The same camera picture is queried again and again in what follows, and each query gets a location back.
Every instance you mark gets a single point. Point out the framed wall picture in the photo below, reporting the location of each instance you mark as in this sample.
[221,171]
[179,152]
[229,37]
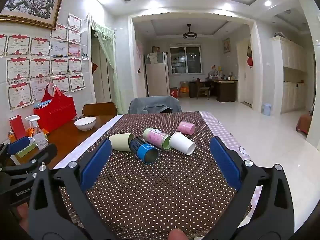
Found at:
[226,45]

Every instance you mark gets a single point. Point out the group of wall certificates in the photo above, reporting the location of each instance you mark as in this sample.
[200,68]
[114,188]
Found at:
[40,66]

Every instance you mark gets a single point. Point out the wooden desk chair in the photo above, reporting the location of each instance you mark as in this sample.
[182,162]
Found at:
[202,88]

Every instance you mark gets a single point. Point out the small framed picture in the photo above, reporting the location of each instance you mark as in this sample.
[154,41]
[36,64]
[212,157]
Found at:
[155,49]

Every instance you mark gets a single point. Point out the brown dotted tablecloth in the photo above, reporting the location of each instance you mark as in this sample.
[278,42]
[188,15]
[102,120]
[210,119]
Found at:
[160,190]

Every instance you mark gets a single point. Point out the desk clutter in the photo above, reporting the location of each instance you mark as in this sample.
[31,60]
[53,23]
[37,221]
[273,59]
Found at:
[220,75]

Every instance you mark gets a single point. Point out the person's right hand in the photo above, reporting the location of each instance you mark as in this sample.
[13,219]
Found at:
[177,235]

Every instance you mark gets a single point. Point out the white cup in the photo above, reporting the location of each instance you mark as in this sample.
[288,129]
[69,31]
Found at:
[182,142]

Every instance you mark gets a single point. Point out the small orange bottle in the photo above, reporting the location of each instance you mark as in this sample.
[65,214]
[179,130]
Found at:
[11,137]

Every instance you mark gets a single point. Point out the blue and black can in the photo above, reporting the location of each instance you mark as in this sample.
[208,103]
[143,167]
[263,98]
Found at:
[145,152]

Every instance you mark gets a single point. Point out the recessed ceiling light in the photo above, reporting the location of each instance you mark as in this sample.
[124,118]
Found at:
[268,3]

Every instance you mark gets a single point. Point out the white refrigerator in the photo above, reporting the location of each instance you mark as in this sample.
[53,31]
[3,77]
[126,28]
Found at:
[156,75]

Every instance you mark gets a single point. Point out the orange cardboard box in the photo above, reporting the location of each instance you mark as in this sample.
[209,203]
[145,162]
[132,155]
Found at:
[184,90]

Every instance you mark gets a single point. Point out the green and pink cup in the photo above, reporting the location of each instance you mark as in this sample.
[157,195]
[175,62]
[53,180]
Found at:
[155,137]

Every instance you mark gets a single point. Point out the hanging door ornament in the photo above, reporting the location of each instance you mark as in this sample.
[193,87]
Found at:
[249,53]

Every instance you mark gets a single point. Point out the red bag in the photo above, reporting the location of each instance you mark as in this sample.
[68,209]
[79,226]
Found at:
[58,112]

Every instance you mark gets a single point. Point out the white cabinet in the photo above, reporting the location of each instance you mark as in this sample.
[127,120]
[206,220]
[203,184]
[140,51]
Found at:
[290,80]

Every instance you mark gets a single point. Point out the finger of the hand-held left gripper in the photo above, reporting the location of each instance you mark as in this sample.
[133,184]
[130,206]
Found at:
[17,144]
[47,152]

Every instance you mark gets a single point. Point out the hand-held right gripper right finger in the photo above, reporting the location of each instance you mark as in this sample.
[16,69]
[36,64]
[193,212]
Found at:
[225,162]

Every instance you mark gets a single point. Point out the ceiling fan light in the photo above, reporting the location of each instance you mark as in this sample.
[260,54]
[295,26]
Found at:
[189,33]

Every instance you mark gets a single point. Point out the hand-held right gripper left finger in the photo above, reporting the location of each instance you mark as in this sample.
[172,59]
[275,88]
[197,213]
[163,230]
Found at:
[96,165]

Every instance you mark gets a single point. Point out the person's left hand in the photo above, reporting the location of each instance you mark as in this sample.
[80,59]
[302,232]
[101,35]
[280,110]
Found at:
[22,216]

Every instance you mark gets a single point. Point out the red cardboard box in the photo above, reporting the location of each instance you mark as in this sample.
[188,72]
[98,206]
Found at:
[173,92]

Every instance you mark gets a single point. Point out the beige cup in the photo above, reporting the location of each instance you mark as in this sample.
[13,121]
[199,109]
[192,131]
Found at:
[120,142]

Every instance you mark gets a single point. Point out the framed blossom painting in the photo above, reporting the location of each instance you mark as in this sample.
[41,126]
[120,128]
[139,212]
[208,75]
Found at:
[30,2]

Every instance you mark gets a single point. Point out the pink wall sticker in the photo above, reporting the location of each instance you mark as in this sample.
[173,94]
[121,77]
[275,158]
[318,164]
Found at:
[138,55]

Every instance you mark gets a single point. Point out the green tissue box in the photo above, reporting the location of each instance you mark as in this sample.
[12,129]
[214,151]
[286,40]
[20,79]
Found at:
[25,150]

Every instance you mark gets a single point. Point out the window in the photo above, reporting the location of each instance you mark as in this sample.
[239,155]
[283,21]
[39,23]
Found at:
[185,58]

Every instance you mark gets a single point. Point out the clear spray bottle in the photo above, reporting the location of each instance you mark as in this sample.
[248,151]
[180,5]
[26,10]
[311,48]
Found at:
[40,138]

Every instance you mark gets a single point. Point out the white bowl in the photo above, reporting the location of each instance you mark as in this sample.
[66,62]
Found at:
[85,123]

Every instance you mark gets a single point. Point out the dark wooden desk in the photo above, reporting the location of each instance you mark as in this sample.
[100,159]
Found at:
[226,90]

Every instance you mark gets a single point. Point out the white door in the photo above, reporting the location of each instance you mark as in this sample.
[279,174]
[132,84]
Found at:
[243,80]

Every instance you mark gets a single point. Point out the blue trash bin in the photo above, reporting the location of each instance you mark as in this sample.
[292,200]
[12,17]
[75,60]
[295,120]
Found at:
[267,109]

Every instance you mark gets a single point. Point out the green curtain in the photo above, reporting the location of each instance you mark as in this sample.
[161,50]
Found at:
[107,45]

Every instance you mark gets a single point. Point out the grey jacket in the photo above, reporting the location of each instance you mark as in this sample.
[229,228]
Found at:
[153,103]

